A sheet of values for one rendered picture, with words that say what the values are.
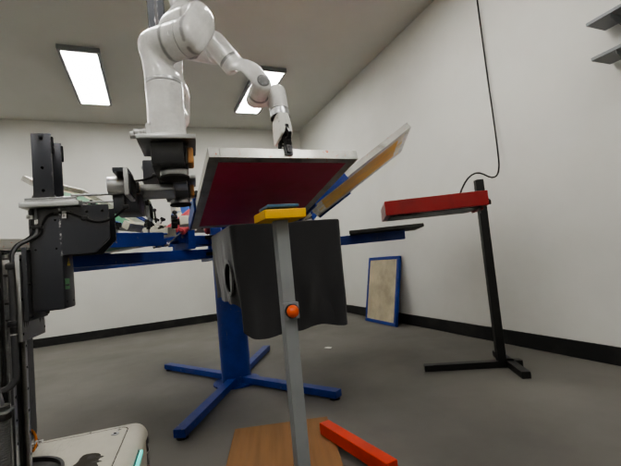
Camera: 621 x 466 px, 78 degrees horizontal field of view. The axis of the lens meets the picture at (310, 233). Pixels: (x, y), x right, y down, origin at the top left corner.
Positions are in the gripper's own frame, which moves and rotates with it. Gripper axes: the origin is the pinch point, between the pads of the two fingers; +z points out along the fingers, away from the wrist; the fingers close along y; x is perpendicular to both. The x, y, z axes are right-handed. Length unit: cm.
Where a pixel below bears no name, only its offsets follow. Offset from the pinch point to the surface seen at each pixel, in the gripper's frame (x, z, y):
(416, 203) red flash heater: 101, 1, -58
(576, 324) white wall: 200, 89, -56
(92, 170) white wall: -116, -208, -435
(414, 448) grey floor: 43, 117, -26
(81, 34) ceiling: -94, -228, -203
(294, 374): -13, 77, 7
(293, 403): -14, 85, 5
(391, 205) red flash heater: 89, -1, -65
